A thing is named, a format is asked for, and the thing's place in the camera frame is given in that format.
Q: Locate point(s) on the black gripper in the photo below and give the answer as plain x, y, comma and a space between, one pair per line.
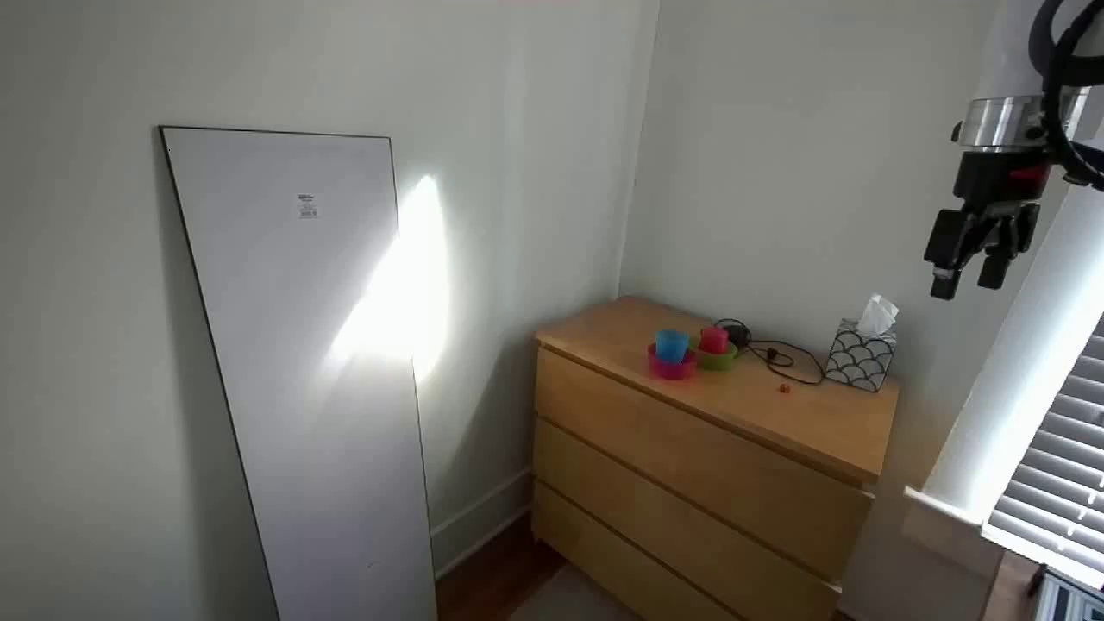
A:
988, 181

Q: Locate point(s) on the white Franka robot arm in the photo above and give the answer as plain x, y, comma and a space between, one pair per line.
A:
1019, 55

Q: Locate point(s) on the wooden dresser drawer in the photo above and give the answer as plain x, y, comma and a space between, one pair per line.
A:
668, 522
608, 570

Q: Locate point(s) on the white tissue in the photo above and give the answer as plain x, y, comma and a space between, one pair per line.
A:
878, 314

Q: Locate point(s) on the scale patterned tissue box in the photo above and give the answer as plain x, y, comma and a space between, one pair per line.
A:
857, 364

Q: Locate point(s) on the white window blinds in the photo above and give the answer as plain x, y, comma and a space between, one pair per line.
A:
1065, 471

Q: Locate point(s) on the black electronic device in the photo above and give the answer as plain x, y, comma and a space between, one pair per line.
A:
736, 334

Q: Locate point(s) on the red plastic cup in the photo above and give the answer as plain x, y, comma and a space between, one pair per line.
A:
714, 340

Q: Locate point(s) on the green plastic bowl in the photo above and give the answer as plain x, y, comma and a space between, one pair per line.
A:
723, 364

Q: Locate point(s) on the light wooden dresser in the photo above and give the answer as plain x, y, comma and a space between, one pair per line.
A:
711, 400

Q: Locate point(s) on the blue plastic cup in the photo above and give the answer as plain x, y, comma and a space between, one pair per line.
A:
673, 344

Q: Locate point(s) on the pink plastic bowl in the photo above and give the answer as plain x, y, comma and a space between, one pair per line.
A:
672, 372

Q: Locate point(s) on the white baseboard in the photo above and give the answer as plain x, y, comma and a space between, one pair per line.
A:
476, 522

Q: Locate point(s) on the white leaning board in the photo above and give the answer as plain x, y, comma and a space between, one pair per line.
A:
299, 381

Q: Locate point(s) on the white window frame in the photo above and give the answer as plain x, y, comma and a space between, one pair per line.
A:
1021, 367

